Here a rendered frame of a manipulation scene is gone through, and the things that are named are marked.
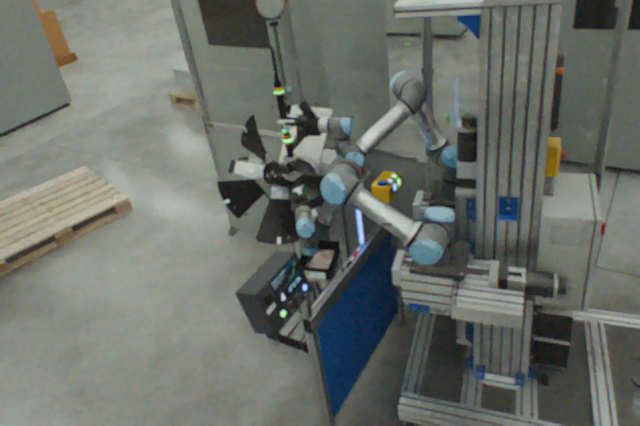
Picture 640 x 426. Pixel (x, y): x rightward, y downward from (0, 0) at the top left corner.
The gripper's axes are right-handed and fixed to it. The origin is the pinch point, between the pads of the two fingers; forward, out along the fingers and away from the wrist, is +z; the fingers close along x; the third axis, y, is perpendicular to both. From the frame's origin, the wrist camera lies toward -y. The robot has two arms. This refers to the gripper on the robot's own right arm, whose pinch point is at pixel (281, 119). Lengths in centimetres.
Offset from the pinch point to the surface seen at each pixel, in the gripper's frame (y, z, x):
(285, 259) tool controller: 25, -28, -68
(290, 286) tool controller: 34, -31, -73
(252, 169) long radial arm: 38, 30, 14
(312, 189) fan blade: 32.6, -14.8, -8.6
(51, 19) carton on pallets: 78, 663, 493
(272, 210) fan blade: 44.2, 6.6, -13.4
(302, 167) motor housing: 33.6, -0.8, 12.4
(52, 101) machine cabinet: 135, 498, 296
